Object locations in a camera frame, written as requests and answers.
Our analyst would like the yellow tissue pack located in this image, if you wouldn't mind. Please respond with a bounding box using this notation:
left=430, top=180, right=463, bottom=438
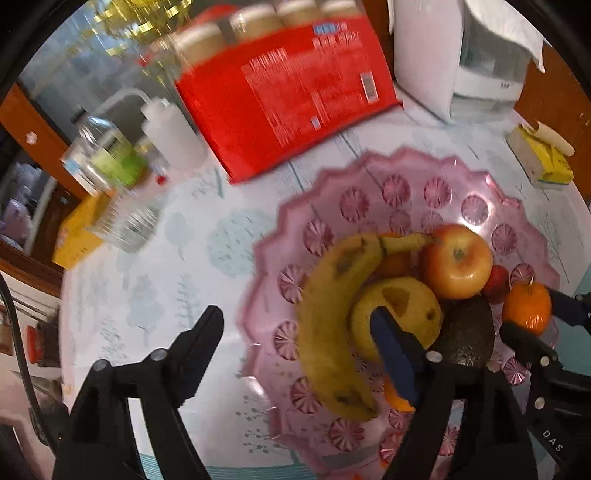
left=506, top=122, right=575, bottom=188

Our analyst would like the yellow pear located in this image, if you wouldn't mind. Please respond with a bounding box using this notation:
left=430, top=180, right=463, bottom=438
left=349, top=276, right=443, bottom=364

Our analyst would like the red strawberry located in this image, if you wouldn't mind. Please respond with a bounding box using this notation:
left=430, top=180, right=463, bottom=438
left=481, top=264, right=510, bottom=304

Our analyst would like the white blue carton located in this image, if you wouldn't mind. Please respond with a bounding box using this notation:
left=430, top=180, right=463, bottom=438
left=61, top=140, right=99, bottom=195

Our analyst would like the red yellow apple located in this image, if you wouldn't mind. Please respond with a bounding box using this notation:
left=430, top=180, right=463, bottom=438
left=418, top=224, right=493, bottom=300

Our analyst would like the white cloth on appliance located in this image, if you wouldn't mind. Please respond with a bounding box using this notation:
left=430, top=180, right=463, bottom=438
left=465, top=0, right=546, bottom=73

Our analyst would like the black cable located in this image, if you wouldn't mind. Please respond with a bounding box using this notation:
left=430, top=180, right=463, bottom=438
left=0, top=274, right=61, bottom=458

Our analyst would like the green label glass bottle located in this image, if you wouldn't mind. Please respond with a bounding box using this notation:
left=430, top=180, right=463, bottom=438
left=72, top=109, right=148, bottom=189

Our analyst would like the white squeeze bottle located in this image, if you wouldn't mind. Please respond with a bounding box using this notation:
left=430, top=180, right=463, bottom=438
left=94, top=87, right=209, bottom=174

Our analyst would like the large orange mandarin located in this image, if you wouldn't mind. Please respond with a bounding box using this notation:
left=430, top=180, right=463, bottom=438
left=384, top=376, right=415, bottom=412

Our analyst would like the yellow cardboard box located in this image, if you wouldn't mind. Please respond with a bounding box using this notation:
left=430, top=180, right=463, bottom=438
left=53, top=193, right=112, bottom=270

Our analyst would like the white countertop appliance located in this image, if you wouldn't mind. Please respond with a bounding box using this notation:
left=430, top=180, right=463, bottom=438
left=388, top=0, right=537, bottom=123

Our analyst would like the orange mandarin with stem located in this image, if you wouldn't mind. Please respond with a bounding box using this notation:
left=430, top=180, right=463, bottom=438
left=502, top=280, right=552, bottom=336

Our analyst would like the pink glass fruit plate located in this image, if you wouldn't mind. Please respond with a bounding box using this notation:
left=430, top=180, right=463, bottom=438
left=238, top=148, right=560, bottom=479

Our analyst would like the patterned tablecloth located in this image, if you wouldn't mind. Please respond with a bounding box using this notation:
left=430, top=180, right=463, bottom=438
left=60, top=100, right=590, bottom=479

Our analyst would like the clear drinking glass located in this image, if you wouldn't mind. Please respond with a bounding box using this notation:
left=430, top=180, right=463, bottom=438
left=89, top=180, right=168, bottom=253

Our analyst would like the red paper cup package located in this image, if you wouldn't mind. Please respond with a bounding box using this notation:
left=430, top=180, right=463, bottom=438
left=162, top=1, right=400, bottom=183

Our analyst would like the yellow banana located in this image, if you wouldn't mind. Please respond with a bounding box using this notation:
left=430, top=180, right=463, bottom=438
left=297, top=233, right=434, bottom=422

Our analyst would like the small orange in plate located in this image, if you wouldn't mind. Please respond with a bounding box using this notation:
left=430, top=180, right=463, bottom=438
left=374, top=252, right=413, bottom=279

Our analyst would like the dark green avocado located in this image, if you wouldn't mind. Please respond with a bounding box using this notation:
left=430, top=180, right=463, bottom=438
left=430, top=295, right=495, bottom=368

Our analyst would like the gold door ornament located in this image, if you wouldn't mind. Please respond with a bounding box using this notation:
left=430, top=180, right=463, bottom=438
left=88, top=0, right=192, bottom=56

